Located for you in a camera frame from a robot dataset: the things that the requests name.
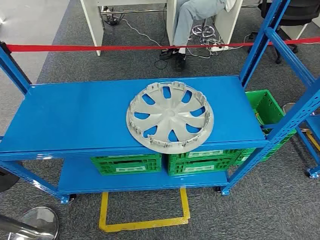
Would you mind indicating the white desk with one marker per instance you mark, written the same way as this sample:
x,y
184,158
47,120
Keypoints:
x,y
93,26
293,31

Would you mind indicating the chrome chair base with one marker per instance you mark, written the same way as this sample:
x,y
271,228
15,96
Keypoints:
x,y
204,26

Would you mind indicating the white power strip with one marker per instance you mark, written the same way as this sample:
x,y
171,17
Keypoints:
x,y
220,48

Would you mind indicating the grey plastic wheel hubcap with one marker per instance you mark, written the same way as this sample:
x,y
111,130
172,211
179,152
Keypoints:
x,y
172,116

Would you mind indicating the black office chair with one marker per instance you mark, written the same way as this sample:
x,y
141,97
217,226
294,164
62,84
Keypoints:
x,y
295,10

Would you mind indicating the chrome stanchion base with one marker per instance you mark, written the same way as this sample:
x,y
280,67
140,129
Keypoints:
x,y
288,107

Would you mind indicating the person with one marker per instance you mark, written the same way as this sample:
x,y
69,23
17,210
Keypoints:
x,y
185,23

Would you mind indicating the blue metal shelf rack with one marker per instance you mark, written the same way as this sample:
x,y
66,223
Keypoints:
x,y
313,124
75,116

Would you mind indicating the red barrier belt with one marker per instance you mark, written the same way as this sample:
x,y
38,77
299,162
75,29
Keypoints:
x,y
100,48

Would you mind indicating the chrome stanchion post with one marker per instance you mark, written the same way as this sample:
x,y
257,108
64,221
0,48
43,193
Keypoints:
x,y
3,45
37,222

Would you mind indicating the yellow floor tape marking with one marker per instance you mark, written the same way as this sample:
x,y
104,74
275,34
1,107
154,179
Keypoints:
x,y
312,139

